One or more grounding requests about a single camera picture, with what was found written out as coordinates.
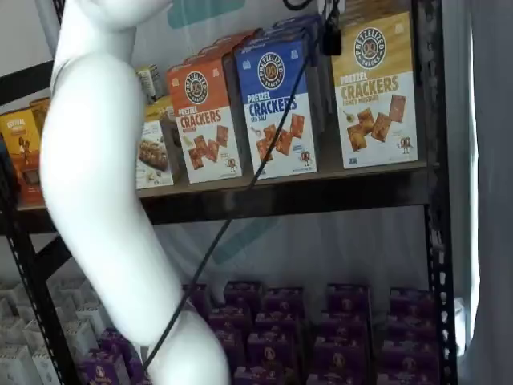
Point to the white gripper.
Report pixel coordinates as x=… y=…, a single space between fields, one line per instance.
x=341 y=5

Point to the yellow pretzel crackers box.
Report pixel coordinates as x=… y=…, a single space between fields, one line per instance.
x=376 y=120
x=376 y=12

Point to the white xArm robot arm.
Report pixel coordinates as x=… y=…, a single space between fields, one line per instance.
x=100 y=160

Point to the blue pretzel crackers box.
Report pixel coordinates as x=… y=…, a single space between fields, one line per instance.
x=300 y=136
x=276 y=37
x=296 y=23

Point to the orange pretzel crackers box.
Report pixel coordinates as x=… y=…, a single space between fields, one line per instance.
x=224 y=43
x=240 y=35
x=208 y=140
x=208 y=54

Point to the wooden shelf board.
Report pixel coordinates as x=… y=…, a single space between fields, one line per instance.
x=320 y=178

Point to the yellow white granola bar box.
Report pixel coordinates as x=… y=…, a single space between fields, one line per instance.
x=158 y=108
x=154 y=160

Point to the purple snack box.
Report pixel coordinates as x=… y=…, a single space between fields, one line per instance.
x=114 y=343
x=412 y=329
x=409 y=359
x=346 y=297
x=413 y=301
x=270 y=351
x=340 y=355
x=258 y=377
x=282 y=298
x=408 y=379
x=336 y=379
x=242 y=293
x=232 y=351
x=138 y=373
x=230 y=321
x=276 y=325
x=198 y=298
x=344 y=325
x=102 y=369

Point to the orange brown snack box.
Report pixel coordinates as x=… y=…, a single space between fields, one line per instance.
x=20 y=152
x=40 y=114

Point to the dark blue box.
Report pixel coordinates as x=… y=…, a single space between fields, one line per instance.
x=7 y=172

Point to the small cream snack carton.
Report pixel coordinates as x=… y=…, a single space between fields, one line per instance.
x=158 y=80
x=145 y=84

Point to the white backdrop with teal print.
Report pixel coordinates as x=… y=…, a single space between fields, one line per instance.
x=320 y=248

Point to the grey curtain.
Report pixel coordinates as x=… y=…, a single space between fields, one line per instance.
x=497 y=200

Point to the black metal shelving frame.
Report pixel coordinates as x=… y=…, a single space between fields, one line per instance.
x=441 y=280

